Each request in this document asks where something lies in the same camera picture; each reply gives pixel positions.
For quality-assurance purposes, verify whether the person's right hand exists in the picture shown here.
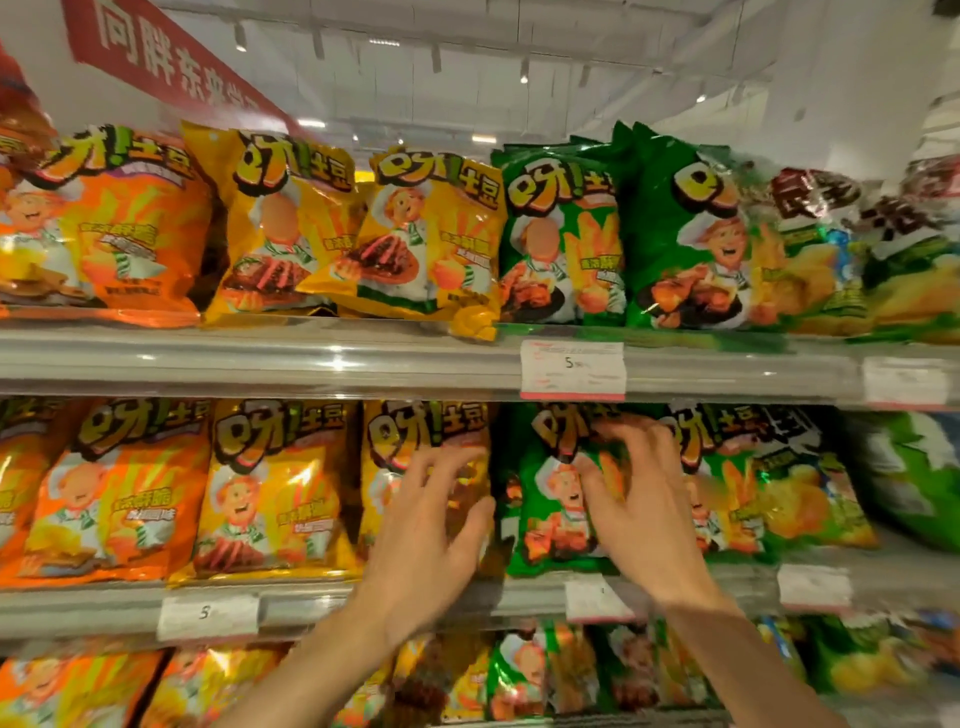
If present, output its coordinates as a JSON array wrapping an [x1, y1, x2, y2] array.
[[573, 416, 725, 610]]

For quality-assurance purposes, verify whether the person's left hand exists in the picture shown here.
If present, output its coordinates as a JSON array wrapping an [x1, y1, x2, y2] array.
[[352, 446, 498, 648]]

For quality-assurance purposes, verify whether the green potato stick bag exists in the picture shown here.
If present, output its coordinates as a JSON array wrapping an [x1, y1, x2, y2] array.
[[503, 403, 630, 579]]

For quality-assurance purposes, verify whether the yellow chef-print chips bag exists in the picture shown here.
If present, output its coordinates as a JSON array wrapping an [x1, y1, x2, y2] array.
[[358, 401, 498, 560], [170, 398, 363, 585]]

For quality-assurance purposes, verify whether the grey metal store shelf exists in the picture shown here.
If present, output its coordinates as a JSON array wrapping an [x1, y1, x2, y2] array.
[[0, 314, 960, 728]]

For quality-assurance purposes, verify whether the green chip bags group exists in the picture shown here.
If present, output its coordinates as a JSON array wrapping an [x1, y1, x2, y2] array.
[[487, 121, 785, 723]]

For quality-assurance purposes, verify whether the frog chip bags group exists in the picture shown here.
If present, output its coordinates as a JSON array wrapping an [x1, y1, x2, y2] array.
[[749, 157, 960, 697]]

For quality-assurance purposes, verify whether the orange chip bags group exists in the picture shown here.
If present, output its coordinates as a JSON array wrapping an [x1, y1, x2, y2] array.
[[0, 123, 286, 728]]

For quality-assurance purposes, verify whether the white price label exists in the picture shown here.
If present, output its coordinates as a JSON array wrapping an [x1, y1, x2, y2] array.
[[563, 575, 635, 625], [519, 339, 628, 403], [155, 593, 262, 644], [776, 563, 854, 613], [862, 356, 952, 410]]

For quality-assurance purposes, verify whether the red white aisle sign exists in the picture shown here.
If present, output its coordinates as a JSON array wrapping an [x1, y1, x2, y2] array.
[[903, 153, 960, 200]]

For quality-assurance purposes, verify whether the red hanging banner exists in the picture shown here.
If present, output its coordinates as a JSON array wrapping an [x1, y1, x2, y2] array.
[[61, 0, 301, 136]]

